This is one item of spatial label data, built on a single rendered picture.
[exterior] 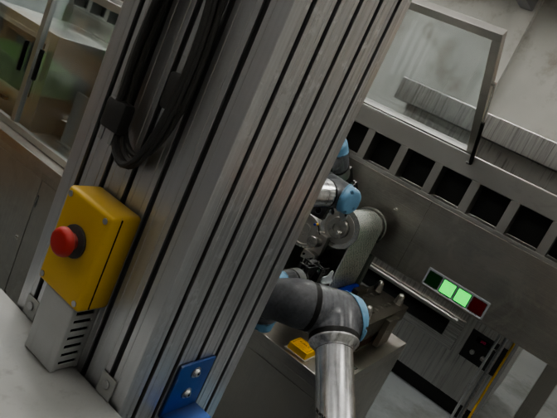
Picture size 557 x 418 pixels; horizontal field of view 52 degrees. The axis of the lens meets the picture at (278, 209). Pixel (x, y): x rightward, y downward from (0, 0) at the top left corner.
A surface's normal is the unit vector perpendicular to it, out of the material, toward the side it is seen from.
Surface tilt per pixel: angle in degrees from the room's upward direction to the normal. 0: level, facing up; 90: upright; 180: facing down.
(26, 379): 0
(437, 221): 90
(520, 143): 90
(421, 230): 90
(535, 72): 90
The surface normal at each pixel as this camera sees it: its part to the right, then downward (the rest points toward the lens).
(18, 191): -0.52, 0.00
